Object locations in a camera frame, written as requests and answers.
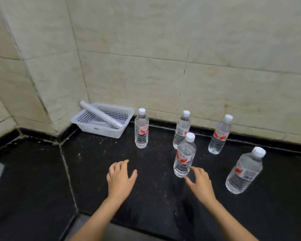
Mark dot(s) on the person's left forearm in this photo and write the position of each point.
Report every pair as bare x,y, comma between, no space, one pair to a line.
96,220

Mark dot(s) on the person's left hand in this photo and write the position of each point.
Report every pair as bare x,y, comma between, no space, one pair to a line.
118,182

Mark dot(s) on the person's right thumb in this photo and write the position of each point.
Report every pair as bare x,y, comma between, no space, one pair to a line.
190,182

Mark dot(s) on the person's right hand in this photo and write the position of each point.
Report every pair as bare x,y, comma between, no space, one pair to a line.
202,186

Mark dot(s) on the person's left thumb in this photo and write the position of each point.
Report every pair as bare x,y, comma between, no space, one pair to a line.
133,176

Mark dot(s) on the person's right forearm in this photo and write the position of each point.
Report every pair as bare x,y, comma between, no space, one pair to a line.
229,222

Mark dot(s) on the person's left middle finger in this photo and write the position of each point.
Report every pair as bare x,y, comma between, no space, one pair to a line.
118,167

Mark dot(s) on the person's left little finger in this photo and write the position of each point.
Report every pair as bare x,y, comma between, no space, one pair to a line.
108,177

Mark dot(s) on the clear water bottle red label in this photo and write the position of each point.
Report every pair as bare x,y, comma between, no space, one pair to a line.
181,130
141,130
244,171
219,136
184,156

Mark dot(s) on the white plastic basket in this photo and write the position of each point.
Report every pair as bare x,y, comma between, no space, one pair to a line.
100,122

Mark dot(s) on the white plastic bag roll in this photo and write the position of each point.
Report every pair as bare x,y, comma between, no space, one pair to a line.
100,114

